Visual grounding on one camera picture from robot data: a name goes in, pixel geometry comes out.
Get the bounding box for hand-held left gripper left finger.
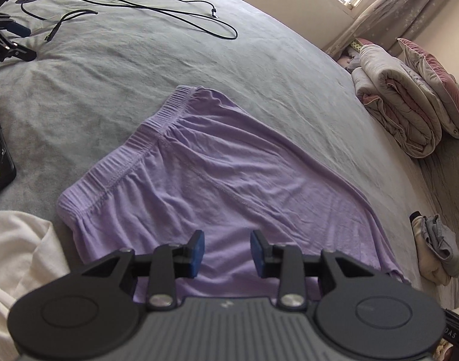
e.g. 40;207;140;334
81;229;206;311

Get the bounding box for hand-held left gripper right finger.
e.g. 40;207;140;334
250;229;380;311

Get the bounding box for purple pants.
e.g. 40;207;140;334
57;85;412;305

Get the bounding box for folded beige garment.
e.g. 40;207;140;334
410;212;452;286

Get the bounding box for folded grey garment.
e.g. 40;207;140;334
421;214;459;277

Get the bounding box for grey quilted headboard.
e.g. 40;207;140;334
417;83;459;309

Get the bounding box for white cloth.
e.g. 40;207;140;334
0;158;72;361

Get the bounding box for grey bed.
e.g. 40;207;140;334
0;0;459;361

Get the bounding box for folded grey pink quilt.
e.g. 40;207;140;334
352;43;444;159

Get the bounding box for pink plush toy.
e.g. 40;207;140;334
337;38;362;70

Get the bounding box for black patterned item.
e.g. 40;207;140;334
0;83;17;200

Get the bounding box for grey pink pillow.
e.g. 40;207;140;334
397;38;459;139

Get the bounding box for spare black gripper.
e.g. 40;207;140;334
0;0;38;63

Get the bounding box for patterned grey curtain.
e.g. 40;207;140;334
322;0;450;59

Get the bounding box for long black cable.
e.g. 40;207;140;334
21;0;238;41

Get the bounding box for short black cable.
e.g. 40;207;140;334
45;9;98;43

